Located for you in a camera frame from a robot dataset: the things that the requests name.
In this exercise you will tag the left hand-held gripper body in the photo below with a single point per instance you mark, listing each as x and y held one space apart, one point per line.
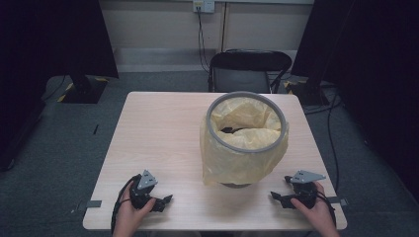
141 194

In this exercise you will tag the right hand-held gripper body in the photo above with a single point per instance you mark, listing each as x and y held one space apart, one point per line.
306 194

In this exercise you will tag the translucent grey ribbed bin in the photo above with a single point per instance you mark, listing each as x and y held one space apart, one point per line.
236 185

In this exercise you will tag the yellow plastic bin bag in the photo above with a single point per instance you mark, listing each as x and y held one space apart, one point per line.
230 164

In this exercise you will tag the person's right hand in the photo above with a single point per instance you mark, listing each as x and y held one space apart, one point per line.
318 214

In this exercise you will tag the person's left hand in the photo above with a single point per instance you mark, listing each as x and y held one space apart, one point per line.
128 215

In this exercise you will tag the grey tape strip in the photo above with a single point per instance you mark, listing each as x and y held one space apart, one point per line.
93 204
339 200

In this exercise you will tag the black scrap in bag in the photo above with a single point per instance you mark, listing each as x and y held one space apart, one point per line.
230 130

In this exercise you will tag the black stand base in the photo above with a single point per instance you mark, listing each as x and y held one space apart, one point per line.
85 90
308 94

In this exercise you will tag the black folding chair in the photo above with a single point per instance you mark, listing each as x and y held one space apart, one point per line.
250 61

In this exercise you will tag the black curtain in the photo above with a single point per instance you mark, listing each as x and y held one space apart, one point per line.
372 65
49 49

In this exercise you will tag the white wall socket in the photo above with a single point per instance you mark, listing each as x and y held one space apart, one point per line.
204 6

